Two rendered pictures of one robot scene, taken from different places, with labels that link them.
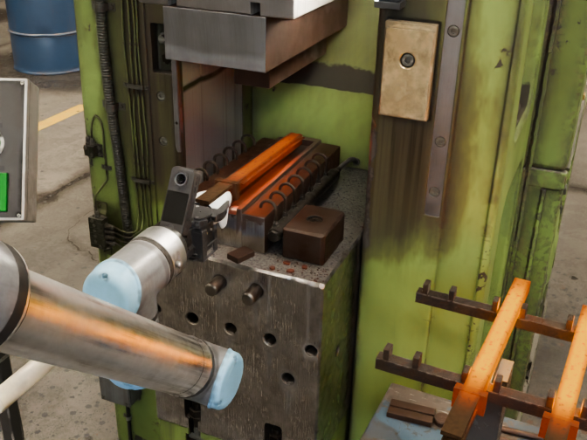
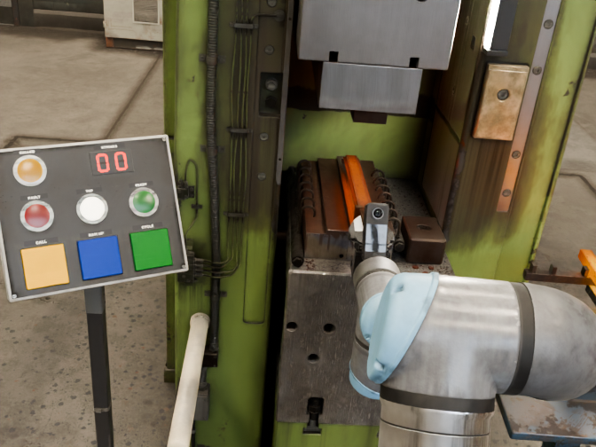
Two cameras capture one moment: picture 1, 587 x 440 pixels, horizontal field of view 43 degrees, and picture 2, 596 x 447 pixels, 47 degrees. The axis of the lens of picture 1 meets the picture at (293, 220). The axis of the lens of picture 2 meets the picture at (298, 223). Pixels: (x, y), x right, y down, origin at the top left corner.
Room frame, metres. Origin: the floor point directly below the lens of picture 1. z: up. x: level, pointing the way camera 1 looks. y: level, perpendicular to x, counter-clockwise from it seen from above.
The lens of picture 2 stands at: (0.16, 0.84, 1.70)
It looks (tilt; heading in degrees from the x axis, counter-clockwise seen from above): 28 degrees down; 334
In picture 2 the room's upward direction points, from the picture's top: 5 degrees clockwise
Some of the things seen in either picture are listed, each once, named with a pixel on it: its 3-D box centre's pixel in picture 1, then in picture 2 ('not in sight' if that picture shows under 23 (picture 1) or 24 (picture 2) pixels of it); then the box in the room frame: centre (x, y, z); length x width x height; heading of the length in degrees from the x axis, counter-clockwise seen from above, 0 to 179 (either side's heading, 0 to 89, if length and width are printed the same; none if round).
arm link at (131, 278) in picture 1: (127, 282); (383, 309); (0.99, 0.25, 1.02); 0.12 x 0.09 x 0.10; 158
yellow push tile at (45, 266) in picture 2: not in sight; (44, 266); (1.31, 0.79, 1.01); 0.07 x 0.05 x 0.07; 93
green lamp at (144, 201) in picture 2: not in sight; (144, 201); (1.37, 0.59, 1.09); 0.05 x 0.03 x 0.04; 68
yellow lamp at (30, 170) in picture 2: not in sight; (29, 170); (1.40, 0.80, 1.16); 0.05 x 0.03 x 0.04; 68
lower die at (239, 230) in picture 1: (263, 184); (341, 202); (1.50, 0.07, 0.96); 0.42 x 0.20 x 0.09; 158
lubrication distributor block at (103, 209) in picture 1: (103, 231); (189, 266); (1.56, 0.44, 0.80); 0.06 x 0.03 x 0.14; 68
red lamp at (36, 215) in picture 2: not in sight; (36, 215); (1.36, 0.79, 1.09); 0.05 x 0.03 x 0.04; 68
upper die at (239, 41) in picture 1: (264, 17); (359, 61); (1.50, 0.07, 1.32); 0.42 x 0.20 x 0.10; 158
